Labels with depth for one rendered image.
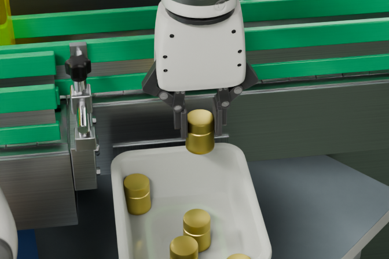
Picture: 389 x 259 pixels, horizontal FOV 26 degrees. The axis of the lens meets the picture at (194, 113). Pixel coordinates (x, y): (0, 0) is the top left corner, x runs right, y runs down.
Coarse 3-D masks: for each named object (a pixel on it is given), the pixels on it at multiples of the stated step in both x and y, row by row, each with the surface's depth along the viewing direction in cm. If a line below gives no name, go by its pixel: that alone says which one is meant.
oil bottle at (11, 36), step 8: (0, 0) 104; (8, 0) 109; (0, 8) 104; (8, 8) 108; (0, 16) 105; (8, 16) 107; (0, 24) 106; (8, 24) 107; (0, 32) 106; (8, 32) 107; (0, 40) 107; (8, 40) 108
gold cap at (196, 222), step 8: (184, 216) 104; (192, 216) 104; (200, 216) 104; (208, 216) 104; (184, 224) 103; (192, 224) 103; (200, 224) 103; (208, 224) 103; (184, 232) 104; (192, 232) 103; (200, 232) 103; (208, 232) 104; (200, 240) 104; (208, 240) 105; (200, 248) 105
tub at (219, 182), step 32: (128, 160) 109; (160, 160) 110; (192, 160) 111; (224, 160) 111; (160, 192) 113; (192, 192) 114; (224, 192) 114; (128, 224) 105; (160, 224) 109; (224, 224) 109; (256, 224) 99; (128, 256) 95; (160, 256) 104; (224, 256) 104; (256, 256) 98
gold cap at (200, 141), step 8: (192, 112) 101; (200, 112) 101; (208, 112) 101; (192, 120) 100; (200, 120) 100; (208, 120) 100; (192, 128) 99; (200, 128) 99; (208, 128) 99; (192, 136) 100; (200, 136) 100; (208, 136) 100; (192, 144) 101; (200, 144) 100; (208, 144) 101; (192, 152) 101; (200, 152) 101; (208, 152) 102
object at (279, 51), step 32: (256, 32) 110; (288, 32) 111; (320, 32) 112; (352, 32) 112; (384, 32) 113; (64, 64) 109; (96, 64) 110; (128, 64) 111; (256, 64) 114; (288, 64) 114; (320, 64) 115; (352, 64) 116; (384, 64) 116
